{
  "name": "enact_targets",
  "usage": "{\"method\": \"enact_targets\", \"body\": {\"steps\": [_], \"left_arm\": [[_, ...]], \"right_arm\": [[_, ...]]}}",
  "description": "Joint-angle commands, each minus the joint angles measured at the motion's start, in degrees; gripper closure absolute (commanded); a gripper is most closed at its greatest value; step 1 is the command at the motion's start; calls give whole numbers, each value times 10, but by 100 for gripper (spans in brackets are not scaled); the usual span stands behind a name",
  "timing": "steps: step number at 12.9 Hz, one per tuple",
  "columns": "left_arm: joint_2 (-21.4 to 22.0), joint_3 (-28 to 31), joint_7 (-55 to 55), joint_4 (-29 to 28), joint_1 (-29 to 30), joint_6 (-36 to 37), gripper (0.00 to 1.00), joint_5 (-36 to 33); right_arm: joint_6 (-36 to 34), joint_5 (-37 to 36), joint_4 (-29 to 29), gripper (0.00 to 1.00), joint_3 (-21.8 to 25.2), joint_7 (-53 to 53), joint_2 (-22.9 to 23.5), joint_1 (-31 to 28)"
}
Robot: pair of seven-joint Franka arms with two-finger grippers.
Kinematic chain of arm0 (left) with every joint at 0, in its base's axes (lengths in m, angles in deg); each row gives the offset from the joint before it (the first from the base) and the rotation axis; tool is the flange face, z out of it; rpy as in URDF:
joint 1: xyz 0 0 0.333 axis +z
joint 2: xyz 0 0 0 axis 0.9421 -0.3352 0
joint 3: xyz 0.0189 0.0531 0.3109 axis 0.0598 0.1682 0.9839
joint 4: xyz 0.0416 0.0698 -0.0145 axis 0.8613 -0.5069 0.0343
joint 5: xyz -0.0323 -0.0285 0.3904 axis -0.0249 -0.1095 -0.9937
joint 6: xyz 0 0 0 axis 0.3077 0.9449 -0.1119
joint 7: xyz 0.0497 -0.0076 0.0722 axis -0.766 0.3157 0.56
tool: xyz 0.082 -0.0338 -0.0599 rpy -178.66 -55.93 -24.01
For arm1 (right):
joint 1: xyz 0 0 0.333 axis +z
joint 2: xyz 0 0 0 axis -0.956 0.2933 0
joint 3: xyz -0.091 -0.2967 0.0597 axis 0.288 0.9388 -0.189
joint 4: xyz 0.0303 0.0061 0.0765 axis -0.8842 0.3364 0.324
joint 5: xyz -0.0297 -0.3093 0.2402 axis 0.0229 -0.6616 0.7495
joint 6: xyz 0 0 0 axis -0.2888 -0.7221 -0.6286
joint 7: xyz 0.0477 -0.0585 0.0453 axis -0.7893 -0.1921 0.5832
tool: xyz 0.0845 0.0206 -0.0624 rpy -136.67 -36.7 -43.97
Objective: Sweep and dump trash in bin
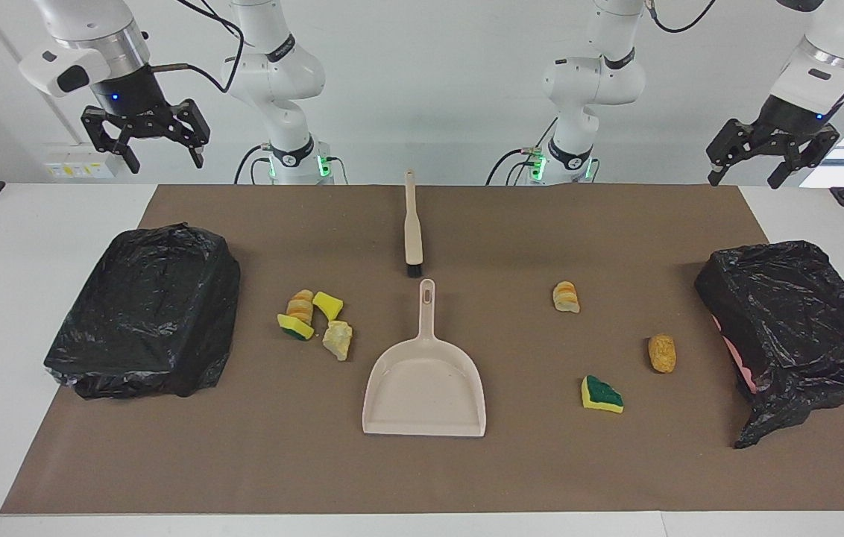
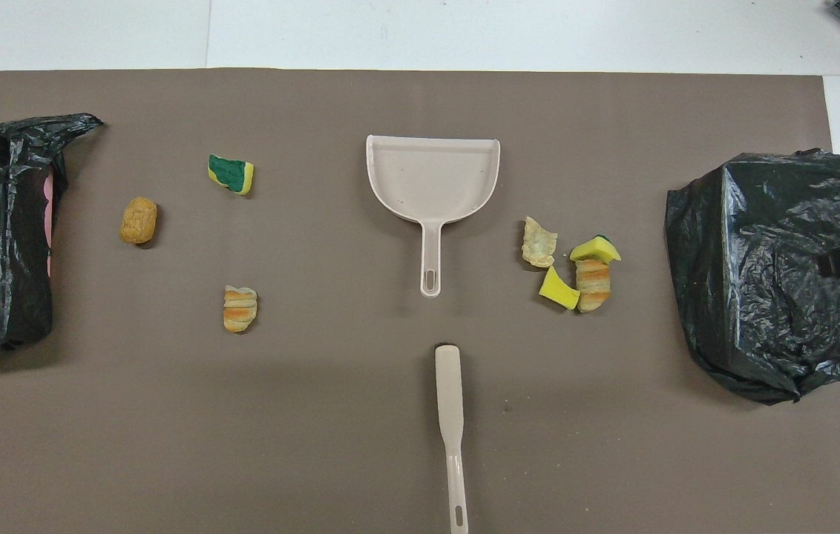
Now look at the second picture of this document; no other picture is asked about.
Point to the yellow sponge with green pad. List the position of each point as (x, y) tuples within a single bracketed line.
[(594, 248)]

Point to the striped croissant piece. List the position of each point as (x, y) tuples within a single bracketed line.
[(593, 285), (240, 311)]

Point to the green and yellow sponge wedge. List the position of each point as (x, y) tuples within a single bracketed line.
[(231, 174)]

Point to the plain yellow sponge piece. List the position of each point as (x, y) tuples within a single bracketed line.
[(557, 291)]

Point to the pale croissant piece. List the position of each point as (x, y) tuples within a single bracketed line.
[(539, 245)]

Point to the beige hand brush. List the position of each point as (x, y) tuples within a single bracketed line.
[(450, 400)]

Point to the beige plastic dustpan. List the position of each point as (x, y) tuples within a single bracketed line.
[(431, 182)]

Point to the pink bin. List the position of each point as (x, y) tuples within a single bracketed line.
[(48, 222)]

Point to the black trash bag bin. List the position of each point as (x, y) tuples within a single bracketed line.
[(761, 282)]

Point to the brown table mat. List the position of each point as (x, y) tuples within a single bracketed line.
[(316, 415)]

